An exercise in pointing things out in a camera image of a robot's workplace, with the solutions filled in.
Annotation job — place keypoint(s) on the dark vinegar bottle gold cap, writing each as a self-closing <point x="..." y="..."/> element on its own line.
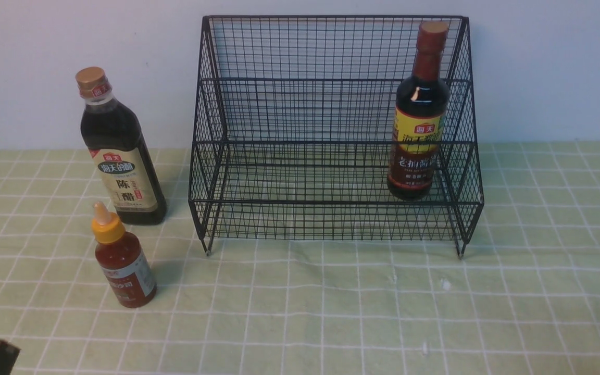
<point x="112" y="133"/>

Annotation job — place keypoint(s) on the red chili sauce bottle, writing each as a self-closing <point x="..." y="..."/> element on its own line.
<point x="122" y="260"/>

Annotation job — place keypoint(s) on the dark soy sauce bottle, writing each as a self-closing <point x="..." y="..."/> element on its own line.
<point x="420" y="106"/>

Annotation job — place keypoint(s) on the black wire mesh shelf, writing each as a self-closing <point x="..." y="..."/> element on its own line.
<point x="293" y="131"/>

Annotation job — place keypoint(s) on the green checkered tablecloth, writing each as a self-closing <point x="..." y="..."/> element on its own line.
<point x="524" y="300"/>

